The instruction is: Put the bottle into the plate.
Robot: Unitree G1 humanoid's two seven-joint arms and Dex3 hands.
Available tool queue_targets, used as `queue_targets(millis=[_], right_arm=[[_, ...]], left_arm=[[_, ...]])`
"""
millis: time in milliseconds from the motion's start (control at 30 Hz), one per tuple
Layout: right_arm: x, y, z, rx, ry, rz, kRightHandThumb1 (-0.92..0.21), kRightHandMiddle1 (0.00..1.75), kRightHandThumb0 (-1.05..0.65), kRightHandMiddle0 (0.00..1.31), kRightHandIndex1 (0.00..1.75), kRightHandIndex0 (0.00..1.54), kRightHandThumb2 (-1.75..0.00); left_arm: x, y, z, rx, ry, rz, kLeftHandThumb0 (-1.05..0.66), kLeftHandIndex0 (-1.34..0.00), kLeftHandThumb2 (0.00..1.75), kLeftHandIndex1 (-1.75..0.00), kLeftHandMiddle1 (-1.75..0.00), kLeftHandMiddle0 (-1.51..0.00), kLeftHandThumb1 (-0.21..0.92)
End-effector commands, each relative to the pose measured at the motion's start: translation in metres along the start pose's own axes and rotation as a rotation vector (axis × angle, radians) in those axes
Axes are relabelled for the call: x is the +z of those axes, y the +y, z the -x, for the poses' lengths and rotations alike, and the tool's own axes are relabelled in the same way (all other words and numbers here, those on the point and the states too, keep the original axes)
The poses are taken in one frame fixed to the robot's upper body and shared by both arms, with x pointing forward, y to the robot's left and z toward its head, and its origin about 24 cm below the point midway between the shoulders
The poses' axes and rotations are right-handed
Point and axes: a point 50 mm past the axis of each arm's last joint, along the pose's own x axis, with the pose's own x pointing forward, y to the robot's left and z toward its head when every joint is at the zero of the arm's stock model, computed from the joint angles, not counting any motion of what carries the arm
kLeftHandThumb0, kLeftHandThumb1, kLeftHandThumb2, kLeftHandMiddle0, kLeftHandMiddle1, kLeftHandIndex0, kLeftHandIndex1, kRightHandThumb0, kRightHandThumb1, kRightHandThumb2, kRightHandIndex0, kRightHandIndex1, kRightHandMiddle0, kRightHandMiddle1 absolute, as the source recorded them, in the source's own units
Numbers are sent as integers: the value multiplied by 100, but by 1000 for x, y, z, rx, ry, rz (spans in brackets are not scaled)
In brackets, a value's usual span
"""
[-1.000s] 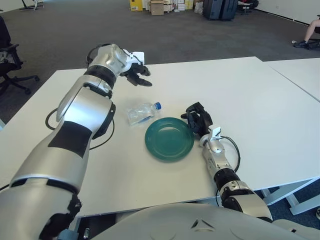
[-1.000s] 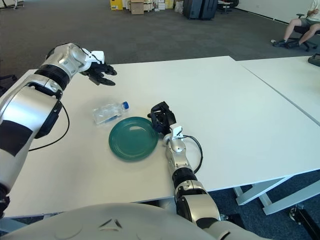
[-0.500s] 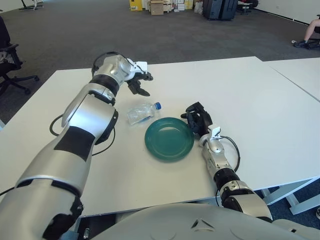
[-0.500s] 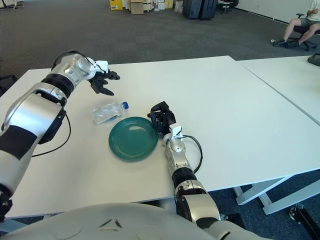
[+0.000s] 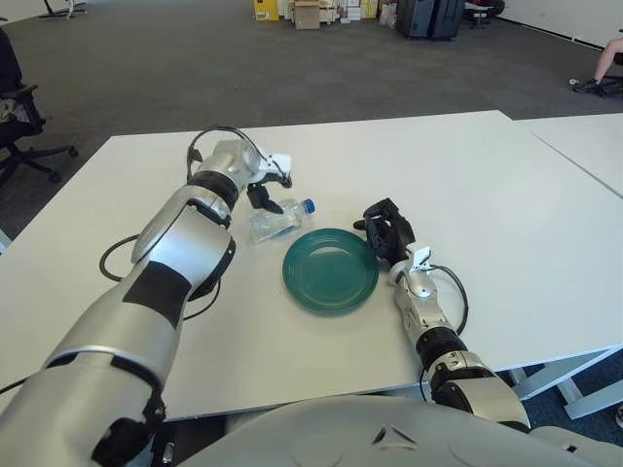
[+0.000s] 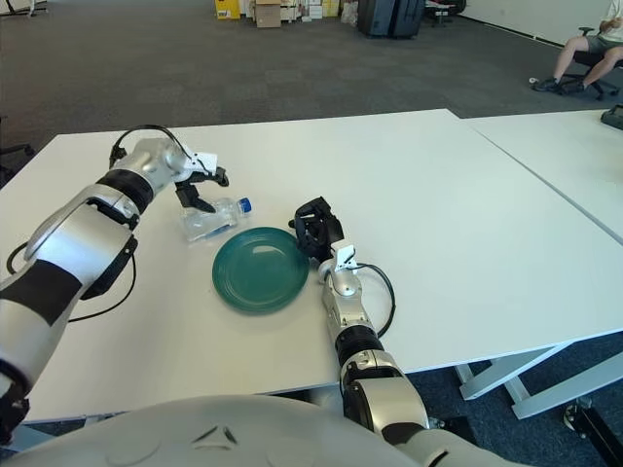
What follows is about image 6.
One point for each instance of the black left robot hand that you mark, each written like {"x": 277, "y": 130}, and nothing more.
{"x": 187, "y": 192}

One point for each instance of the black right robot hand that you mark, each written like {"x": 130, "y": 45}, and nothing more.
{"x": 323, "y": 231}

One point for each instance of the clear water bottle blue cap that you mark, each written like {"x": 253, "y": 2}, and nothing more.
{"x": 214, "y": 224}

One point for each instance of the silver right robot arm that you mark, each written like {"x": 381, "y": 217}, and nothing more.
{"x": 348, "y": 306}

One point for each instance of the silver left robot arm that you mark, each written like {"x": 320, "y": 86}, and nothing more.
{"x": 83, "y": 248}

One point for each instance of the green round plate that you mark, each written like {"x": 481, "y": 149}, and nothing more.
{"x": 260, "y": 270}

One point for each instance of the black office chair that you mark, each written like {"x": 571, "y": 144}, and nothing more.
{"x": 14, "y": 152}

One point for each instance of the yellow box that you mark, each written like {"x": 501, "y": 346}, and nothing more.
{"x": 228, "y": 9}

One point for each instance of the brown cardboard box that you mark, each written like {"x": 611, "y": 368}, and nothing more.
{"x": 267, "y": 14}

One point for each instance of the white plastic bag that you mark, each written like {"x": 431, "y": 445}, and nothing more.
{"x": 349, "y": 13}

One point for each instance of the stack of white boxes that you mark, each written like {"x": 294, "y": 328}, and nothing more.
{"x": 314, "y": 10}

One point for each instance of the dark blue suitcase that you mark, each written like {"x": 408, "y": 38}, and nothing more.
{"x": 376, "y": 15}

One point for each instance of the black suitcase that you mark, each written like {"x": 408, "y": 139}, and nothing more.
{"x": 409, "y": 17}

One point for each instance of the black floor base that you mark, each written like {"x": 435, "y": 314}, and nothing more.
{"x": 457, "y": 428}

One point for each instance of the grey robot torso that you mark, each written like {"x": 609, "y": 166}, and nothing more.
{"x": 194, "y": 438}

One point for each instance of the black and red chair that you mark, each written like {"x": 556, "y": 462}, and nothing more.
{"x": 444, "y": 10}

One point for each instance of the seated person in shorts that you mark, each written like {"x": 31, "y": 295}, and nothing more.
{"x": 572, "y": 51}

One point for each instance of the black device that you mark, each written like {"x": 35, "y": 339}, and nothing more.
{"x": 614, "y": 117}

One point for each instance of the black swivel chair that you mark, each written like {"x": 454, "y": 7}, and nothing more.
{"x": 589, "y": 58}

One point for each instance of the black stand with caster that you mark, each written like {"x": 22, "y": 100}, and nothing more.
{"x": 598, "y": 430}

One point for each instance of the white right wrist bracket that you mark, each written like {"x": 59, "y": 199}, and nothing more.
{"x": 345, "y": 257}

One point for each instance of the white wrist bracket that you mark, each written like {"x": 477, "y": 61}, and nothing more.
{"x": 345, "y": 257}
{"x": 204, "y": 161}

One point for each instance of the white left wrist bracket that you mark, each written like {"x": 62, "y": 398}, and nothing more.
{"x": 204, "y": 161}

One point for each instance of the white metal floor frame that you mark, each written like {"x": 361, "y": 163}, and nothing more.
{"x": 24, "y": 9}

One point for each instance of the white table leg frame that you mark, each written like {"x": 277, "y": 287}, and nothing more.
{"x": 535, "y": 379}
{"x": 63, "y": 422}

